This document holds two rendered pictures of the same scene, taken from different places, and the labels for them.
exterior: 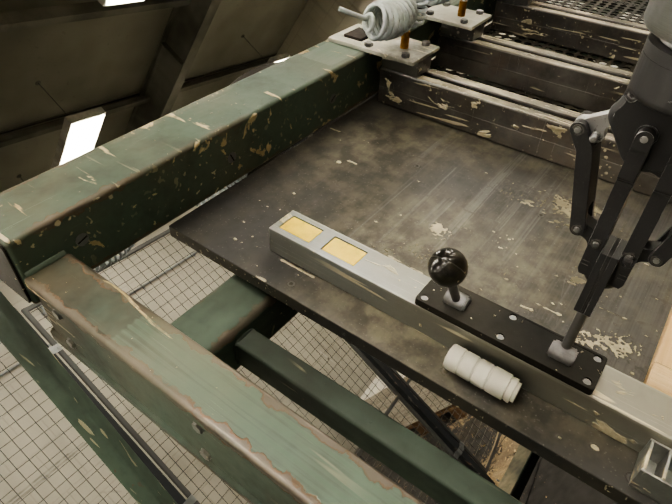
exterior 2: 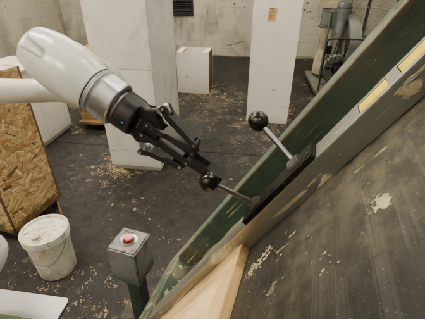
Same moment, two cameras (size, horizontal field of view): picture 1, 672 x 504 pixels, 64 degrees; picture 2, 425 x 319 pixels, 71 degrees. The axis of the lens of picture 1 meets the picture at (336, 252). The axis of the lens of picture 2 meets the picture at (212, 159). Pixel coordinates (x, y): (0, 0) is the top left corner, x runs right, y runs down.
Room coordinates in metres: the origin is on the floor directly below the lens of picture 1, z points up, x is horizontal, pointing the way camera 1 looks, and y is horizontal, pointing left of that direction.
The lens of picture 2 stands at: (0.88, -0.43, 1.77)
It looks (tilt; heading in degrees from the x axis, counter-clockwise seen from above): 31 degrees down; 145
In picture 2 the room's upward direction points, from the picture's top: straight up
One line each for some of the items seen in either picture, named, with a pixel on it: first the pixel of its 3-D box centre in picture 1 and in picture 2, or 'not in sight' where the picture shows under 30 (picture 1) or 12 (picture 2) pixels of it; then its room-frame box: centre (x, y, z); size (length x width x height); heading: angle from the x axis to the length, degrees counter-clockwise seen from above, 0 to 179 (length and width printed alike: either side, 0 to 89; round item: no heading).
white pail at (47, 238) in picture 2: not in sight; (50, 242); (-0.95, -0.50, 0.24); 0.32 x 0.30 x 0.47; 137
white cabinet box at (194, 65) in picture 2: not in sight; (195, 70); (-3.87, 2.48, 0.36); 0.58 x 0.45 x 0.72; 47
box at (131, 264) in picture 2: not in sight; (131, 256); (0.04, -0.22, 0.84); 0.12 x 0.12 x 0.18; 37
